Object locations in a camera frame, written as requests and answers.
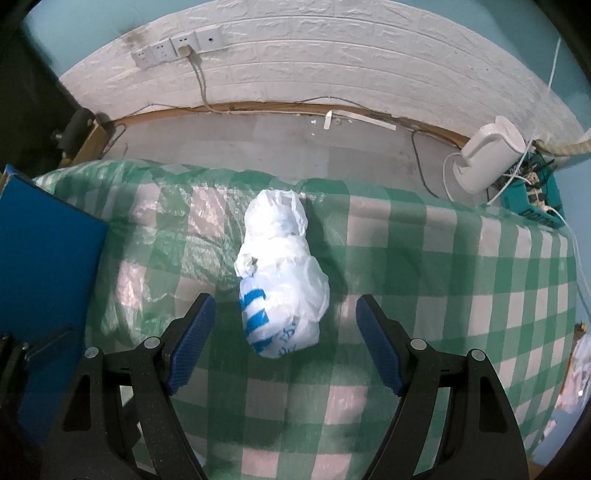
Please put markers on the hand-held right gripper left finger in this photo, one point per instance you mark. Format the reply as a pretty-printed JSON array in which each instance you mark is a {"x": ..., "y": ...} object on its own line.
[{"x": 191, "y": 341}]

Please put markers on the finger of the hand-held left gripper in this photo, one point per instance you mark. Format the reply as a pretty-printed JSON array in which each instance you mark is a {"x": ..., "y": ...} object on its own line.
[{"x": 46, "y": 344}]

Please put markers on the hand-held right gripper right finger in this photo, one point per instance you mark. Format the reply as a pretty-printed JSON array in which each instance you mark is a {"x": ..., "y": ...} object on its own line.
[{"x": 376, "y": 341}]

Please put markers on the blue-edged cardboard box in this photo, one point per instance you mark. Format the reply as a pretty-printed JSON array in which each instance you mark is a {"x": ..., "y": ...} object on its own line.
[{"x": 46, "y": 258}]

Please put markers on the blue striped white plastic bag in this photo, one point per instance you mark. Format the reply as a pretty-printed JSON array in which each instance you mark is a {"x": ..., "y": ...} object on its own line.
[{"x": 281, "y": 281}]

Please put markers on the green checkered plastic tablecloth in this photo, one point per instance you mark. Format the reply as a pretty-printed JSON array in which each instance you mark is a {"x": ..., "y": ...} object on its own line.
[{"x": 415, "y": 277}]

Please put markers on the translucent plastic bag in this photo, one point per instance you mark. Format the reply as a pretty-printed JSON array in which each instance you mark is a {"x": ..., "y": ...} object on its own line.
[{"x": 577, "y": 374}]

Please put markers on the brown cardboard box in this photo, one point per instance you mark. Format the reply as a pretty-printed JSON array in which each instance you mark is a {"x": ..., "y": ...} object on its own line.
[{"x": 90, "y": 143}]

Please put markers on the teal crate with power strip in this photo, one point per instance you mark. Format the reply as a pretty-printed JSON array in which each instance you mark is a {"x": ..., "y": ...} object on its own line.
[{"x": 531, "y": 203}]

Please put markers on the black cylindrical device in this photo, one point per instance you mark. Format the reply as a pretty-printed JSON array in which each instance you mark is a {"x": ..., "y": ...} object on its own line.
[{"x": 74, "y": 129}]

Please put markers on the white electric kettle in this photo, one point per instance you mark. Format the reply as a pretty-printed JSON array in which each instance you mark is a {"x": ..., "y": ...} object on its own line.
[{"x": 489, "y": 154}]

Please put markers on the long white plastic strip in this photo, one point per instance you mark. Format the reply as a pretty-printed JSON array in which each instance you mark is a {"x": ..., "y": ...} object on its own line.
[{"x": 364, "y": 119}]

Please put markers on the short white plastic strip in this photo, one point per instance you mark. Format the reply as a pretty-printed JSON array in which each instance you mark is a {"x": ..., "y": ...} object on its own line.
[{"x": 328, "y": 120}]

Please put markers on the white wall socket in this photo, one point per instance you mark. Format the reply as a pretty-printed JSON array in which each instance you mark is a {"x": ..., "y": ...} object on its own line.
[
  {"x": 184, "y": 42},
  {"x": 143, "y": 57},
  {"x": 210, "y": 38},
  {"x": 163, "y": 50}
]

